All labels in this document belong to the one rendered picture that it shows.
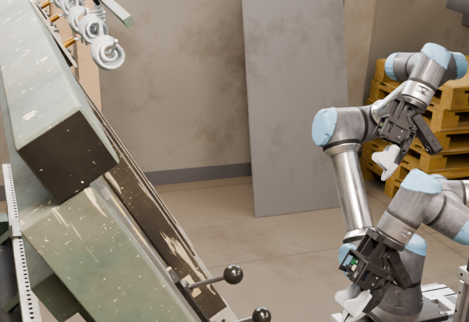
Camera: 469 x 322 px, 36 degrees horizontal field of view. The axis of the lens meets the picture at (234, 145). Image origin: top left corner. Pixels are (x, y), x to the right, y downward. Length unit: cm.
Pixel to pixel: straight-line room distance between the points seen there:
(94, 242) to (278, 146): 437
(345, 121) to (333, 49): 339
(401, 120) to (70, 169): 109
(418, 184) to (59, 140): 83
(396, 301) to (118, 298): 137
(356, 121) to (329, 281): 242
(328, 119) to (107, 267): 130
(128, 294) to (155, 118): 452
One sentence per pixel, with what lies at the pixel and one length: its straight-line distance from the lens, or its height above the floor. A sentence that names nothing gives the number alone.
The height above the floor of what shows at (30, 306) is 102.
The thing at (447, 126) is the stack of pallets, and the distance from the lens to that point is 552.
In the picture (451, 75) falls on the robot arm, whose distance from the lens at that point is 207.
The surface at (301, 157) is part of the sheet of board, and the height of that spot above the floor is 39.
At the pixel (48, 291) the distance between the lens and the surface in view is 112.
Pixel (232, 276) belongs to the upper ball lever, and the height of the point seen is 154.
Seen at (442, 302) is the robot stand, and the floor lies 99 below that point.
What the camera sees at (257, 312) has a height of 145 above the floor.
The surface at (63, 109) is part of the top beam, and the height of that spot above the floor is 192.
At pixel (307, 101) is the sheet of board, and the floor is 78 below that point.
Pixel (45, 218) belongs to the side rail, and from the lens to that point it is 100.
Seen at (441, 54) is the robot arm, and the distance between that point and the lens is 191.
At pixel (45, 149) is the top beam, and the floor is 188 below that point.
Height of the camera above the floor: 221
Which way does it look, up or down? 19 degrees down
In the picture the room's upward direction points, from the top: 5 degrees clockwise
